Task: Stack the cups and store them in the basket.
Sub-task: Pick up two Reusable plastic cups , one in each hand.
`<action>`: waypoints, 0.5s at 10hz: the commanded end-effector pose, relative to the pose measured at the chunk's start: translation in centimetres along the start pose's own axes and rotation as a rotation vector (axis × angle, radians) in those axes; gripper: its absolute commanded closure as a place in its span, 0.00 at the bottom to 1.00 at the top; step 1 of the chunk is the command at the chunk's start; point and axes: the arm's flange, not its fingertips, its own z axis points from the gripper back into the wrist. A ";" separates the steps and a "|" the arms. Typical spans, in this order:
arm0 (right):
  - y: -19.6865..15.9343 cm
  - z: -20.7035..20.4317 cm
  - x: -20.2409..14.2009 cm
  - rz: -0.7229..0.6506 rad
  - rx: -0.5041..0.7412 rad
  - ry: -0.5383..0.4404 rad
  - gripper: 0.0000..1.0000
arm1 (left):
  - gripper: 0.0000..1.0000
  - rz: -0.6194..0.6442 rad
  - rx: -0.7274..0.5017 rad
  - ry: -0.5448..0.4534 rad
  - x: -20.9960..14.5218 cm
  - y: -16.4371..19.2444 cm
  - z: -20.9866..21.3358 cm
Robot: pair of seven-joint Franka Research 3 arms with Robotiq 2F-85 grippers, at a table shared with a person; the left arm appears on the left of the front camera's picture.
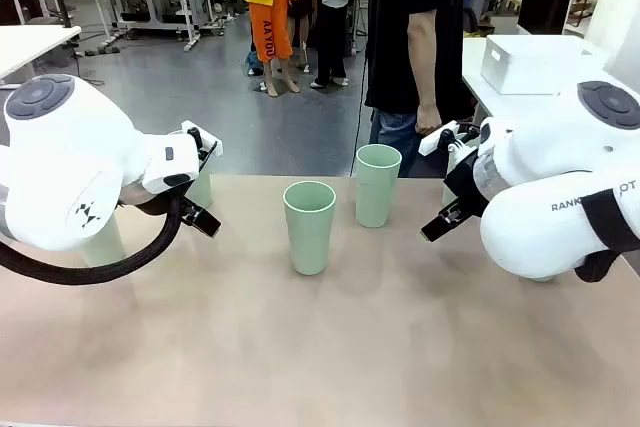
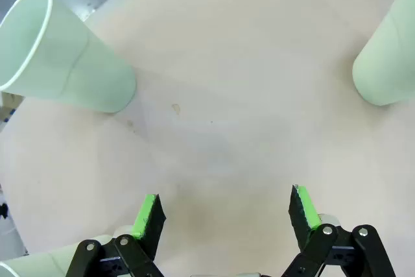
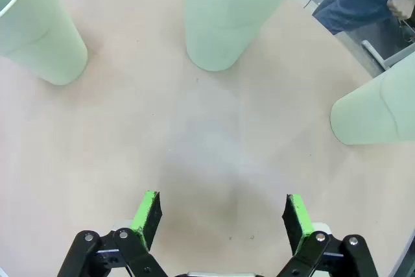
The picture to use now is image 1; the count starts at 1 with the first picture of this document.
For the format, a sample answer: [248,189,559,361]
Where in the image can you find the black computer monitor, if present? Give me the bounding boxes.
[517,0,576,37]

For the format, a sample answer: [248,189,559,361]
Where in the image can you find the mannequin in black trousers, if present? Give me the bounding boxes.
[304,0,371,91]

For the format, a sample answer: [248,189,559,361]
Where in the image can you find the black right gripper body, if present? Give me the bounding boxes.
[442,149,490,223]

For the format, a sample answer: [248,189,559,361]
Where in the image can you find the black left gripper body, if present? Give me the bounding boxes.
[171,180,198,209]

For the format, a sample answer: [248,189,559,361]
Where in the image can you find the black velcro strap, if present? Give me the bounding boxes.
[582,191,632,253]

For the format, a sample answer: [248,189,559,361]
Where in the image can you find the white work table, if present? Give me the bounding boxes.
[462,36,624,123]

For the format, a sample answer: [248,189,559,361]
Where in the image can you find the beige mannequin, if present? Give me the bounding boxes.
[247,0,301,98]

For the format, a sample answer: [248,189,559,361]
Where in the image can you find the black sleeved right arm cable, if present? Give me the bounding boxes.
[573,249,621,284]

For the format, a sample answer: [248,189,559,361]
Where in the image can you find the orange trousers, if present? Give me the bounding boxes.
[248,0,294,64]

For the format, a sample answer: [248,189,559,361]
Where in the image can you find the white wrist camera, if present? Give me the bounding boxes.
[178,119,224,161]
[418,120,481,163]

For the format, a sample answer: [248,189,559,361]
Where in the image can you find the person's left forearm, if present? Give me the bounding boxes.
[408,41,443,111]

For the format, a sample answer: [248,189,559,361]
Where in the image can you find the white side table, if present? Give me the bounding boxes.
[0,24,82,81]

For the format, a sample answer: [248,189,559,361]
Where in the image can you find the white plastic basket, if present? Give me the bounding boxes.
[480,34,609,96]

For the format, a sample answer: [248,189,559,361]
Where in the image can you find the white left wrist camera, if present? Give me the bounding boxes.
[178,119,224,161]

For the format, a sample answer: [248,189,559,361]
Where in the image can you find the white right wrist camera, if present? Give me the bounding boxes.
[418,120,481,163]

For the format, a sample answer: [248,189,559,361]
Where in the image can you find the person in black t-shirt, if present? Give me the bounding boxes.
[364,0,477,179]

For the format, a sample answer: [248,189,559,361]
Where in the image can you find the person's left hand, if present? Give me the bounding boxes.
[414,104,444,137]

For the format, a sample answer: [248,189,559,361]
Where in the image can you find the mannequin in black skirt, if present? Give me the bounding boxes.
[287,0,317,73]

